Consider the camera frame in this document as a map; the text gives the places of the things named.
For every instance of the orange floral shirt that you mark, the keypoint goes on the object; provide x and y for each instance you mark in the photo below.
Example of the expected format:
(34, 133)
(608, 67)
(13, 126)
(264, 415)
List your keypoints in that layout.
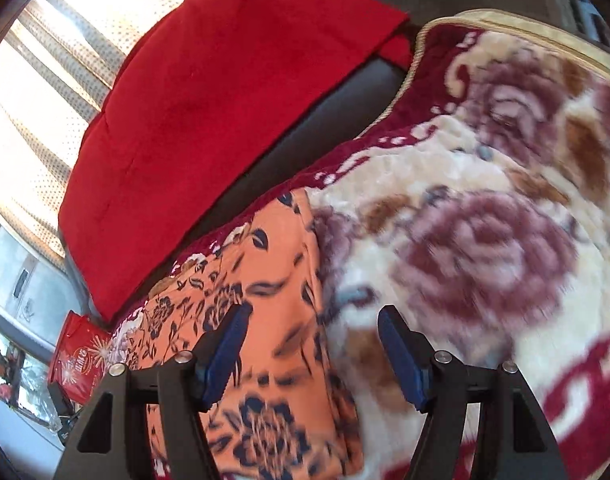
(280, 310)

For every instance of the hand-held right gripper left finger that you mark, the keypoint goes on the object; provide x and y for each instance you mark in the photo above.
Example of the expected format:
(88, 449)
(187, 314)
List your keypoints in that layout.
(225, 355)

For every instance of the floral plush blanket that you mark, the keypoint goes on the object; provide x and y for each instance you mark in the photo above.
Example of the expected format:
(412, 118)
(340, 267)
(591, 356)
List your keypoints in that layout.
(485, 210)

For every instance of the white appliance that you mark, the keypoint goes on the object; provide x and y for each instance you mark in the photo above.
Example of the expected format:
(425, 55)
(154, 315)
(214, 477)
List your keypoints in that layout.
(15, 280)

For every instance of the red snack box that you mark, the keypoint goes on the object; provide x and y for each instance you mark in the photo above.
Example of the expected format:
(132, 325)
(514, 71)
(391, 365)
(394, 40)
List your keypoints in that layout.
(80, 360)

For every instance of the dark leather sofa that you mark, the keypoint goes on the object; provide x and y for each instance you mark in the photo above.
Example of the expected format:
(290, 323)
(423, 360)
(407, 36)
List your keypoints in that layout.
(310, 130)

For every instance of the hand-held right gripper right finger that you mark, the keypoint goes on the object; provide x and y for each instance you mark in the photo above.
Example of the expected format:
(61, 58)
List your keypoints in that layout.
(405, 360)

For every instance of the dotted cream curtain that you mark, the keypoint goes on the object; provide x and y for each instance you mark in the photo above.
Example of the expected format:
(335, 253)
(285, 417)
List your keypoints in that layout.
(45, 110)

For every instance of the red blanket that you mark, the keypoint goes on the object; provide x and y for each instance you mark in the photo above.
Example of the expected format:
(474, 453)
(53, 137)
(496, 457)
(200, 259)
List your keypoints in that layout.
(210, 110)

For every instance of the flower bouquet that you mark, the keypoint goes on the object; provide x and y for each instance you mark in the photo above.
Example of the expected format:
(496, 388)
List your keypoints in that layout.
(2, 375)

